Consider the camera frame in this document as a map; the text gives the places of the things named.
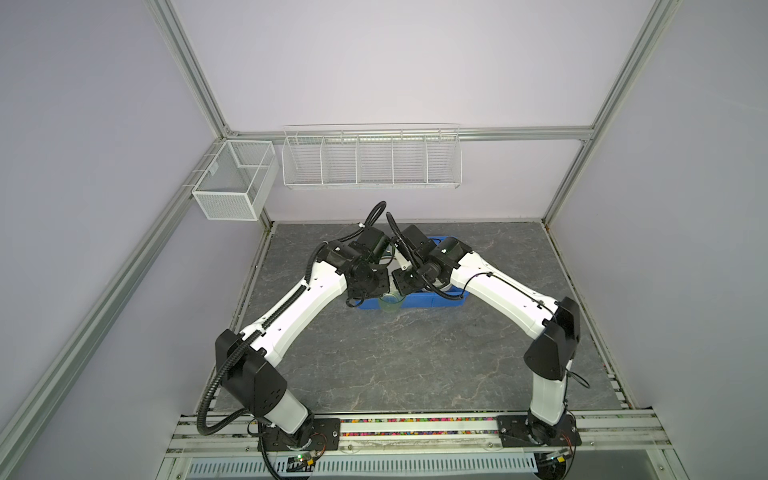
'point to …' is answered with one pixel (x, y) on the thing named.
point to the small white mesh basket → (238, 180)
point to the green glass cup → (391, 302)
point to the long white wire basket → (372, 156)
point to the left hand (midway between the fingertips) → (381, 294)
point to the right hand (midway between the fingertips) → (400, 285)
